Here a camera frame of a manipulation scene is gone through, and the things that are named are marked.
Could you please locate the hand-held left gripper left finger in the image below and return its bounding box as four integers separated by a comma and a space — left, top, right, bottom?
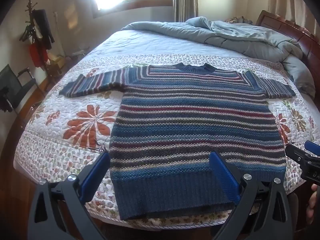
27, 151, 112, 240

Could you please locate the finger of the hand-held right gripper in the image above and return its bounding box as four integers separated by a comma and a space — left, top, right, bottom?
285, 144, 313, 167
304, 140, 320, 156

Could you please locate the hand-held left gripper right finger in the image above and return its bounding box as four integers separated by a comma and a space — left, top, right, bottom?
209, 151, 292, 240

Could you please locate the striped knit sweater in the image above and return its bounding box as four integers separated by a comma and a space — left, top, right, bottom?
59, 63, 297, 221

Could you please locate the person's right hand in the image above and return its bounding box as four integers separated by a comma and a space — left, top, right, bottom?
306, 183, 320, 224

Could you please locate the floral quilted bedspread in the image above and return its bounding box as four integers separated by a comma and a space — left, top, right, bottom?
14, 29, 320, 232

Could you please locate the wooden bed headboard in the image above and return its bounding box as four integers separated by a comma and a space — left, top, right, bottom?
255, 10, 320, 100

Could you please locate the yellowish box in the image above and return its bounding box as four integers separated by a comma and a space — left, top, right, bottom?
47, 55, 66, 68

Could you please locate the black chair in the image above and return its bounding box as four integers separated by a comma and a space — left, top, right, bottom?
0, 64, 38, 116

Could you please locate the red hanging garment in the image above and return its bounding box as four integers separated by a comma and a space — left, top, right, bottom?
28, 43, 49, 68

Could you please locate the grey comforter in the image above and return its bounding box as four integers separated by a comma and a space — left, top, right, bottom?
121, 16, 316, 100

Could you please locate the patterned pillow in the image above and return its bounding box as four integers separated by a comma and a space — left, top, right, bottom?
224, 16, 256, 26

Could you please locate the beige curtain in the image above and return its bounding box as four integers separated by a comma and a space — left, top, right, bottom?
268, 0, 320, 39
173, 0, 200, 23

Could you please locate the black hanging garment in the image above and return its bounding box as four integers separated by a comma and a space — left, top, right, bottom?
33, 9, 56, 51

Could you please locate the wooden coat rack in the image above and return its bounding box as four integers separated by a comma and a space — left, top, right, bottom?
19, 0, 63, 82

